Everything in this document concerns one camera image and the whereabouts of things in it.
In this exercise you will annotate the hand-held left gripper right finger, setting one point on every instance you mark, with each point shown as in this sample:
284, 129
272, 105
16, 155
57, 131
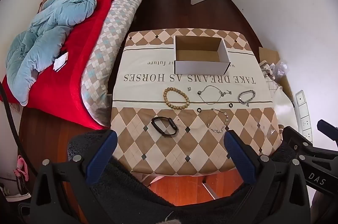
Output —
239, 155

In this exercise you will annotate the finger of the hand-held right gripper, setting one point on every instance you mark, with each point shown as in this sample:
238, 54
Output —
328, 130
293, 138

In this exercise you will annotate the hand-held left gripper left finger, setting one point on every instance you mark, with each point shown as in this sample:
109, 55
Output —
103, 158

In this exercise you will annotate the black smart band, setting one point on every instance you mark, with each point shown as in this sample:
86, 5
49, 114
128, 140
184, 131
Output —
173, 126

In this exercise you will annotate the cardboard box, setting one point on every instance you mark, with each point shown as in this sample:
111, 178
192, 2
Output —
198, 68

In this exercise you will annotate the white power strip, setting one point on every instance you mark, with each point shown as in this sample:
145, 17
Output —
303, 113

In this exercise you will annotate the white shopping bag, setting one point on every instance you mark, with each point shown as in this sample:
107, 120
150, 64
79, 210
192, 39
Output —
284, 107

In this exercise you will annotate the metal table leg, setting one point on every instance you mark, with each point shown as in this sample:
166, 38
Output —
210, 188

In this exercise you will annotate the clear plastic bag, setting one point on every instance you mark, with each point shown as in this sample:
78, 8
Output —
281, 69

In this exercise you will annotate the beige diamond-pattern printed tablecloth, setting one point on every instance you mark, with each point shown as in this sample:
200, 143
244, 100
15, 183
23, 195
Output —
137, 97

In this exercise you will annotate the pink shoe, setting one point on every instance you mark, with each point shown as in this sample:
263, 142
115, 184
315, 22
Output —
22, 167

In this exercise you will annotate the black and white sneaker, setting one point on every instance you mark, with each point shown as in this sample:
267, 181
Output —
18, 192

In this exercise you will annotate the white paper sheet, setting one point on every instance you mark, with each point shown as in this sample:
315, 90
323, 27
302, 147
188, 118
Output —
61, 61

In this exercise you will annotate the red blanket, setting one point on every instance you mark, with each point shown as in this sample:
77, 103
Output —
79, 55

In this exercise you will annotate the checkered beige bed cover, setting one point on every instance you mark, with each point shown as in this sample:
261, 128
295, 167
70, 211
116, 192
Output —
111, 36

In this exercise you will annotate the light blue quilt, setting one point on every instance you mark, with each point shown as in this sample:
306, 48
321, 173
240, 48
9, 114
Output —
47, 36

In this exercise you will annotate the brown wooden nightstand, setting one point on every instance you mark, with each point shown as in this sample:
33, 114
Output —
45, 2

